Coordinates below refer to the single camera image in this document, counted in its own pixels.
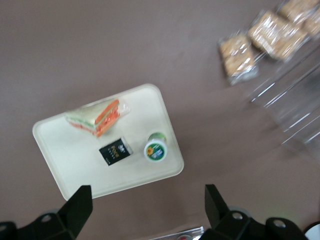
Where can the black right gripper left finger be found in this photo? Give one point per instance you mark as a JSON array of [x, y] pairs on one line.
[[75, 212]]

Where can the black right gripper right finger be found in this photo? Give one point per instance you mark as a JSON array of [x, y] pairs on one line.
[[222, 222]]

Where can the green gum bottle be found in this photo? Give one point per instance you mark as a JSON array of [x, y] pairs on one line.
[[156, 151]]

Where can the beige plastic tray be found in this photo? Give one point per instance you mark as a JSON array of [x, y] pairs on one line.
[[75, 162]]

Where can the clear acrylic bottle rack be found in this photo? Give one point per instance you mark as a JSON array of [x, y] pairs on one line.
[[170, 233]]

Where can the small black white box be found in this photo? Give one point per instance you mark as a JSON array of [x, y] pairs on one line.
[[115, 151]]

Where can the wrapped triangle sandwich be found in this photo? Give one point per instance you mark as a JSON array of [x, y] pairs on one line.
[[95, 117]]

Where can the clear bag of crackers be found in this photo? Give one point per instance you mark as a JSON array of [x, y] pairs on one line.
[[300, 11], [237, 58], [276, 37]]

